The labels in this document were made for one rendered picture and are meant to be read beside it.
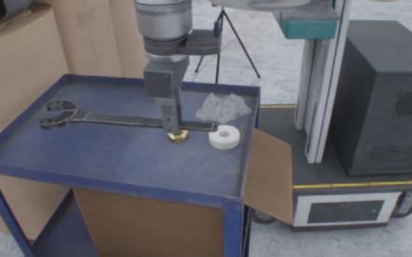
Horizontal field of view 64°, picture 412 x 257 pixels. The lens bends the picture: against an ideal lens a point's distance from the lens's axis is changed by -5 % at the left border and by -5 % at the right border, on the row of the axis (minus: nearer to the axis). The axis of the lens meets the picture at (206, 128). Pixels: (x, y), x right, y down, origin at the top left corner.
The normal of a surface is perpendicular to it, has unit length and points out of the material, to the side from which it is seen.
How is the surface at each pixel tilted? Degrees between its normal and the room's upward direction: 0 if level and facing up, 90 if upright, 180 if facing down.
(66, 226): 0
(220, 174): 0
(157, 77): 91
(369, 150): 90
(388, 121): 90
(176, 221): 90
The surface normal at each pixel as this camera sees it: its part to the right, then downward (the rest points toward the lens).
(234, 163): -0.04, -0.81
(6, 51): 0.76, 0.36
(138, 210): -0.18, 0.58
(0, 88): 0.44, 0.51
